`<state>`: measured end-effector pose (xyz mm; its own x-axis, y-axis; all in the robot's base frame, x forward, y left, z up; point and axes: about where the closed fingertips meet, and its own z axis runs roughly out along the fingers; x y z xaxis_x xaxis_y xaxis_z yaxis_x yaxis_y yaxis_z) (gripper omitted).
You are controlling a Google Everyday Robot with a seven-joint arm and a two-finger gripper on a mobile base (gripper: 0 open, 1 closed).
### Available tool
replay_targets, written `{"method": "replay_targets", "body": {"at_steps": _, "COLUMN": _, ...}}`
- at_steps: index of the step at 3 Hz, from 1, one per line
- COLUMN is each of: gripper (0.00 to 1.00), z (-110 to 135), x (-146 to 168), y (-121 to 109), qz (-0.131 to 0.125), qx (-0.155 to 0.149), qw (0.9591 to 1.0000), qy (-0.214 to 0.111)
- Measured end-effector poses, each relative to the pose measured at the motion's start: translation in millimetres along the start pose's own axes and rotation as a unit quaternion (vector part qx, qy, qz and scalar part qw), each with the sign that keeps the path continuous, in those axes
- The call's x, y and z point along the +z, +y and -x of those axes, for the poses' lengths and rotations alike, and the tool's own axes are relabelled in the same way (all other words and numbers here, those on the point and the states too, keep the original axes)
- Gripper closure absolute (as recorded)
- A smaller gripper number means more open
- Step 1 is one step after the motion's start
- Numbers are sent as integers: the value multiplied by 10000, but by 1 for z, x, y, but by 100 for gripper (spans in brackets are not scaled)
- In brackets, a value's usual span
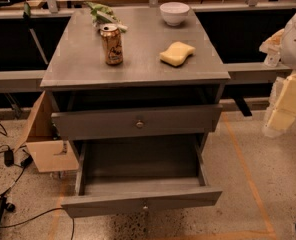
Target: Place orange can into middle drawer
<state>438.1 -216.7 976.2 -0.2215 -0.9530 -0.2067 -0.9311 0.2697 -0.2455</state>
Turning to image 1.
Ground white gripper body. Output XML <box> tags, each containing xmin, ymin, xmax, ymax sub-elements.
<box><xmin>259</xmin><ymin>29</ymin><xmax>284</xmax><ymax>67</ymax></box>

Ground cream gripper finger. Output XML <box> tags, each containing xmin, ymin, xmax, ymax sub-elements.
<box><xmin>263</xmin><ymin>71</ymin><xmax>296</xmax><ymax>138</ymax></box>

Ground orange soda can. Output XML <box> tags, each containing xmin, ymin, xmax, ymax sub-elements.
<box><xmin>100</xmin><ymin>23</ymin><xmax>123</xmax><ymax>65</ymax></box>

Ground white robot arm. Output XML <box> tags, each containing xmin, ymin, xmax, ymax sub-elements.
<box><xmin>259</xmin><ymin>13</ymin><xmax>296</xmax><ymax>138</ymax></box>

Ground grey top drawer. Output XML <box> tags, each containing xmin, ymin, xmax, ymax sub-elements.
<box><xmin>51</xmin><ymin>104</ymin><xmax>222</xmax><ymax>140</ymax></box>

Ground grey wooden drawer cabinet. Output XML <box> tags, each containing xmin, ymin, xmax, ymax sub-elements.
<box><xmin>39</xmin><ymin>6</ymin><xmax>231</xmax><ymax>142</ymax></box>

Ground grey open middle drawer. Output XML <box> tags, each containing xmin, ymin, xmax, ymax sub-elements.
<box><xmin>62</xmin><ymin>138</ymin><xmax>222</xmax><ymax>218</ymax></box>

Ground yellow sponge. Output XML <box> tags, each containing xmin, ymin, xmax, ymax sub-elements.
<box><xmin>159</xmin><ymin>42</ymin><xmax>196</xmax><ymax>67</ymax></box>

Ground white ceramic bowl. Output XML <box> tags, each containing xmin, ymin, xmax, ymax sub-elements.
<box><xmin>160</xmin><ymin>2</ymin><xmax>190</xmax><ymax>26</ymax></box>

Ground cardboard box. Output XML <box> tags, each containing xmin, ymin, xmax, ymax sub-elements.
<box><xmin>14</xmin><ymin>92</ymin><xmax>79</xmax><ymax>172</ymax></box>

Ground black power adapter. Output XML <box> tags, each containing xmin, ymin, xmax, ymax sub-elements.
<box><xmin>4</xmin><ymin>150</ymin><xmax>14</xmax><ymax>167</ymax></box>

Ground grey metal rail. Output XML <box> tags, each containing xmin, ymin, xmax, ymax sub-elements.
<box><xmin>0</xmin><ymin>70</ymin><xmax>45</xmax><ymax>93</ymax></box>

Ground black floor cable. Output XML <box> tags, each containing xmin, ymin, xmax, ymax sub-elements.
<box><xmin>0</xmin><ymin>111</ymin><xmax>76</xmax><ymax>240</ymax></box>

